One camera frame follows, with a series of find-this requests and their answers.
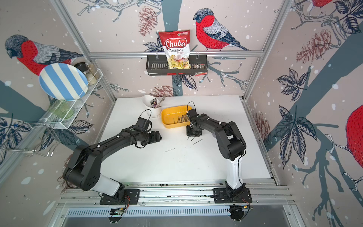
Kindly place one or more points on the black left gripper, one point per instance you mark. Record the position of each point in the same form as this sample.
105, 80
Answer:
155, 138

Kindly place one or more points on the clear wire wall shelf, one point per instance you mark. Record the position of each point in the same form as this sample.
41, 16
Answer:
52, 121

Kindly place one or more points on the blue white striped plate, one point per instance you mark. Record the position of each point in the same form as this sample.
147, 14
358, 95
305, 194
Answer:
63, 82

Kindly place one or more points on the red cassava chips bag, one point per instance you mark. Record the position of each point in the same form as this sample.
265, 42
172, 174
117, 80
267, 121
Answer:
176, 45

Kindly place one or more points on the white utensil holder cup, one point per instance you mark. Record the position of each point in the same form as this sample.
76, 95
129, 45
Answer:
153, 104

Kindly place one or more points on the black wire wall basket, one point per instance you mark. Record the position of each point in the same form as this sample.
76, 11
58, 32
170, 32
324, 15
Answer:
162, 66

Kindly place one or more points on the dark lid spice jar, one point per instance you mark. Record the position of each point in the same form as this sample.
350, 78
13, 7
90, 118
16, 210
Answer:
82, 66

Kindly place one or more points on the yellow plastic storage box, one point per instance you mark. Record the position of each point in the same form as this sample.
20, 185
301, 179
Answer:
174, 117

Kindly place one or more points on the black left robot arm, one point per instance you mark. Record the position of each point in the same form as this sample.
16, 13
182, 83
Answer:
84, 168

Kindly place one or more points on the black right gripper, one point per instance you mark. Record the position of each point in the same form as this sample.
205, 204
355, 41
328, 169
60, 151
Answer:
188, 134

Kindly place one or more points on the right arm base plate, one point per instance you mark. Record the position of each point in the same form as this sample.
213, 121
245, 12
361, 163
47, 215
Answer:
241, 194

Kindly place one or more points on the light spice jar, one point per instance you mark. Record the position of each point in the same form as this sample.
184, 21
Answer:
93, 70

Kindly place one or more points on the green glass cup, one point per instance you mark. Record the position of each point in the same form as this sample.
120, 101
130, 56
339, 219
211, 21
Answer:
61, 109

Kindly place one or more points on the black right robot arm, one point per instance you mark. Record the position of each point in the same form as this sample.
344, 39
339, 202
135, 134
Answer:
231, 144

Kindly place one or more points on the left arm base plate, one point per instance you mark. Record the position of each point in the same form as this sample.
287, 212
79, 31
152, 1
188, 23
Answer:
122, 197

